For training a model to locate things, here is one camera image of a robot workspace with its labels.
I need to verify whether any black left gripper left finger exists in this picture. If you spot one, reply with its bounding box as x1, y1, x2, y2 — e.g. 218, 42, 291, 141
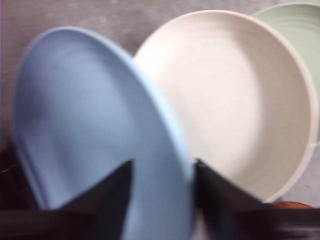
0, 159, 135, 240

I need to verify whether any red apple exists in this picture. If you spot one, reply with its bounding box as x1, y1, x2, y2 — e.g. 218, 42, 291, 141
271, 201, 315, 210

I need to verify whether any white plate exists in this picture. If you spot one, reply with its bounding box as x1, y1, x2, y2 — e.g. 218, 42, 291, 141
133, 9, 320, 204

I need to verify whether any blue plate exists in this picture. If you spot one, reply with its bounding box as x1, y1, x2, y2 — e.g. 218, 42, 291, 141
12, 26, 198, 240

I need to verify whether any green plate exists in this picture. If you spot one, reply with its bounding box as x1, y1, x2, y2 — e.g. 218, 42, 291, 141
251, 1, 320, 146

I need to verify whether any black plate rack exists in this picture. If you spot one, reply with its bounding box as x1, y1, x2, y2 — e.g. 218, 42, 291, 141
0, 142, 41, 212

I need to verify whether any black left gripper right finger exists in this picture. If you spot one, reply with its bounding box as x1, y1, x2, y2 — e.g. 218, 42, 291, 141
194, 157, 320, 240

